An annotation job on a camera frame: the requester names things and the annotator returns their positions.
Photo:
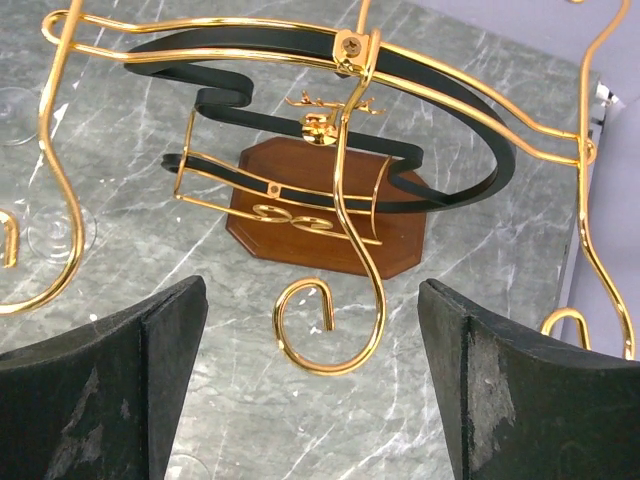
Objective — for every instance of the clear wine glass far left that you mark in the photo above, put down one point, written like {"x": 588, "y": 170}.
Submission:
{"x": 19, "y": 110}

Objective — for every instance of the clear wine glass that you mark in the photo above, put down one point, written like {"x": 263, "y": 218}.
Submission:
{"x": 182, "y": 466}
{"x": 19, "y": 110}

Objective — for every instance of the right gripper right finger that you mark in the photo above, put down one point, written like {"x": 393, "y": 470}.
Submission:
{"x": 516, "y": 404}

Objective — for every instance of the clear tumbler glass centre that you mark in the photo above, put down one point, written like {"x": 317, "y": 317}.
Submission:
{"x": 49, "y": 233}

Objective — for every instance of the clear wine glass right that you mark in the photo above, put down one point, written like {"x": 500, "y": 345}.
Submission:
{"x": 182, "y": 466}

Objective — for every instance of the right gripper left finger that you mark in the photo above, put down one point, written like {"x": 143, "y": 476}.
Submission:
{"x": 103, "y": 401}

